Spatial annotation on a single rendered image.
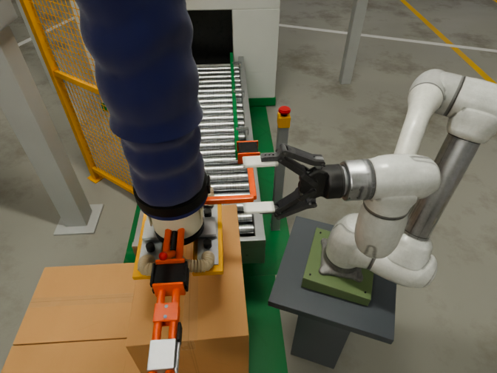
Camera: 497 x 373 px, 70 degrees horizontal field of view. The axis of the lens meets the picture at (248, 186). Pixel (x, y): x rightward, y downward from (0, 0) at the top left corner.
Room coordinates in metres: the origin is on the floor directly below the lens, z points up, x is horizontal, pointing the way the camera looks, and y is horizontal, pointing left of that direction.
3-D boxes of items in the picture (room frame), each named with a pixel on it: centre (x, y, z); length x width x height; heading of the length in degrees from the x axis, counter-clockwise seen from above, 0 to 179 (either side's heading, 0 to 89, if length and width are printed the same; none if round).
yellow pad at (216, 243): (0.80, 0.14, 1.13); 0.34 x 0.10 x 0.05; 4
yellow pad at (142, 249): (0.79, 0.33, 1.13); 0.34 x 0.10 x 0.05; 4
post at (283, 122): (1.76, -0.20, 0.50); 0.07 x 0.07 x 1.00; 4
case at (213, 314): (0.79, 0.22, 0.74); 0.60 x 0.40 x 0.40; 5
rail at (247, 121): (2.34, 0.00, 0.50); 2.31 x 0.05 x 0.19; 4
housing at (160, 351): (0.33, 0.20, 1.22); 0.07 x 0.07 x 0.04; 4
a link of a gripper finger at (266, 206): (0.55, -0.02, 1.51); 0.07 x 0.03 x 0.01; 95
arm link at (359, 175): (0.57, -0.23, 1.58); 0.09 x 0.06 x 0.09; 5
